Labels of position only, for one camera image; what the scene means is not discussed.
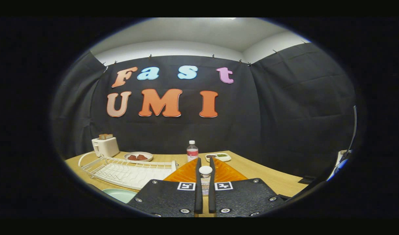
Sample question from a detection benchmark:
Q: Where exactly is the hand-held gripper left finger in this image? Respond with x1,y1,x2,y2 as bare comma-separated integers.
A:
127,157,204,217

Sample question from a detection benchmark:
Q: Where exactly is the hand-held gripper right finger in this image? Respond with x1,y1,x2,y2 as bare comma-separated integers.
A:
208,157,286,217

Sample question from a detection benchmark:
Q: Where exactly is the spoon with pink striped handle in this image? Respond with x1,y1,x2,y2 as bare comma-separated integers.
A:
199,165,213,196

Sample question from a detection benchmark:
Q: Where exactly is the white wire dish rack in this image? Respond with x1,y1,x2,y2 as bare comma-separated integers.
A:
78,151,177,191

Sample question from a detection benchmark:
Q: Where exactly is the pale green plate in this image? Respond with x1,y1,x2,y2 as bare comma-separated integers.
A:
102,188,138,204

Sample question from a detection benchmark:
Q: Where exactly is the white divided dish with beans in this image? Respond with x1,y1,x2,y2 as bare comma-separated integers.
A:
205,153,232,163

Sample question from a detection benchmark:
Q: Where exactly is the small white plate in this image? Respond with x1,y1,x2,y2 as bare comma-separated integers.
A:
124,151,153,162

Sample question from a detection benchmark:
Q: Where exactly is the clear bottle with red label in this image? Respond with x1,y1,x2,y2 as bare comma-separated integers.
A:
187,140,199,162

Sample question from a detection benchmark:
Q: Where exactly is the black backdrop cloth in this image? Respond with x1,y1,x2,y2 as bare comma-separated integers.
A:
51,42,357,178

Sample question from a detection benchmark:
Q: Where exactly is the white toaster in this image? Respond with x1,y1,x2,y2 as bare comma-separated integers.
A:
91,136,120,158

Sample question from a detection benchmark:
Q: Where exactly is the white and blue object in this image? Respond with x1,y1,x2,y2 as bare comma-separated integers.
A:
327,149,352,181

